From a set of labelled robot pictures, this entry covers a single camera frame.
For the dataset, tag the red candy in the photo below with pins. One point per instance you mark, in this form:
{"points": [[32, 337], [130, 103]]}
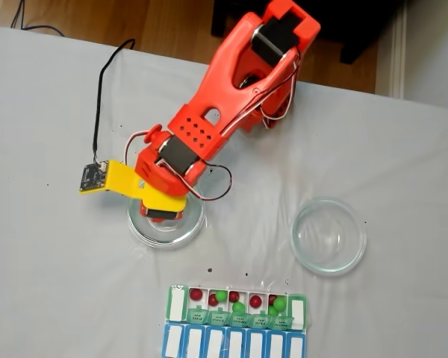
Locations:
{"points": [[196, 294], [255, 301], [233, 296], [212, 300], [271, 299]]}

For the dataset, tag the green candy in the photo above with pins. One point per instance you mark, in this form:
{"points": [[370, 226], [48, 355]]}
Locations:
{"points": [[220, 295], [272, 311], [279, 304], [238, 307]]}

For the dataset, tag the weekly pill organizer box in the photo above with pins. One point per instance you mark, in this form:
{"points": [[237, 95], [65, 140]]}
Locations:
{"points": [[216, 339]]}

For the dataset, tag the clear glass dish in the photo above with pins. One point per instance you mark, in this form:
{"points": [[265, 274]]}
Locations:
{"points": [[164, 236], [332, 264]]}

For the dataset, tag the white tablecloth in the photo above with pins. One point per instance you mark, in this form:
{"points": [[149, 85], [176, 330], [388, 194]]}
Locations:
{"points": [[59, 261]]}

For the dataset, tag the dark wooden furniture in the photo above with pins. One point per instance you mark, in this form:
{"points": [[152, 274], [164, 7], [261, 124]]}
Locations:
{"points": [[358, 22]]}

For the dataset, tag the white door trim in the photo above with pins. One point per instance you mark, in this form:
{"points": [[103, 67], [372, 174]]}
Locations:
{"points": [[397, 56]]}

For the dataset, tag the camera board in yellow mount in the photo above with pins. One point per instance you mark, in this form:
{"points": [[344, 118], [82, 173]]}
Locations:
{"points": [[108, 179]]}

